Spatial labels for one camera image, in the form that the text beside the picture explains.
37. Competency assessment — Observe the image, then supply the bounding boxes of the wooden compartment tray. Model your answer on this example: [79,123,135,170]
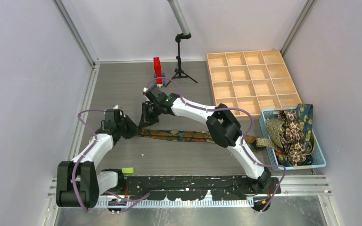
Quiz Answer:
[206,50,301,119]

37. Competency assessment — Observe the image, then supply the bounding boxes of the blue orange green tie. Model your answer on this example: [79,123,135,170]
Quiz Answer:
[135,128,264,153]

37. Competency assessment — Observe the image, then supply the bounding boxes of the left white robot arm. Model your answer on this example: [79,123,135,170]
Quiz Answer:
[56,106,138,210]

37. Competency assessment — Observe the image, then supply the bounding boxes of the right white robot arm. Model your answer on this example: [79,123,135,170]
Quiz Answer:
[139,85,271,193]

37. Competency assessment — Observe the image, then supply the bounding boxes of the light blue plastic basket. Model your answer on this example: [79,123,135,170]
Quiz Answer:
[259,107,326,170]

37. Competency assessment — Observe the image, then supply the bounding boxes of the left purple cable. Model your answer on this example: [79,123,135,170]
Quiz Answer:
[71,108,150,213]

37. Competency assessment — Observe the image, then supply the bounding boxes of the red toy block truck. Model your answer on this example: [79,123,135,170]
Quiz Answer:
[153,57,165,87]

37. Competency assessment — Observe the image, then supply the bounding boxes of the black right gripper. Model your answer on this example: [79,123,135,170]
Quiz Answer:
[139,102,162,129]

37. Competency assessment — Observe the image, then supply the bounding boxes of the purple cable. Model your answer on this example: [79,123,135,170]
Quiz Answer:
[145,77,286,213]
[71,108,150,213]

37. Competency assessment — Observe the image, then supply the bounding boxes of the black tripod stand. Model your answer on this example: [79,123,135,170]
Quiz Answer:
[171,33,198,83]

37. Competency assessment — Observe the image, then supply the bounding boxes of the brown floral black tie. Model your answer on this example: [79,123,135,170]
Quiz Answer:
[278,110,311,166]

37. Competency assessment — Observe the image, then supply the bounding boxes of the lime green block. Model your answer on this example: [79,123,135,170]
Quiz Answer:
[122,167,134,175]

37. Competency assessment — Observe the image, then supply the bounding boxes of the blue tie yellow leaves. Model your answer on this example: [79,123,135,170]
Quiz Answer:
[296,103,315,155]

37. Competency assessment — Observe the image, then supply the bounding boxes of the aluminium front rail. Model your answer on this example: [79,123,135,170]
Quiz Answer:
[47,174,332,209]

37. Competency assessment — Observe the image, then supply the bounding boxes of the grey pole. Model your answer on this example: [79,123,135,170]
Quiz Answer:
[168,0,191,36]

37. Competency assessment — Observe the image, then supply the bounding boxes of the green vine pattern tie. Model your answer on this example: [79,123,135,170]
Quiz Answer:
[256,118,286,153]

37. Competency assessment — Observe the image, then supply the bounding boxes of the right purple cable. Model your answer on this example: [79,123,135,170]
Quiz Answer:
[145,77,286,213]

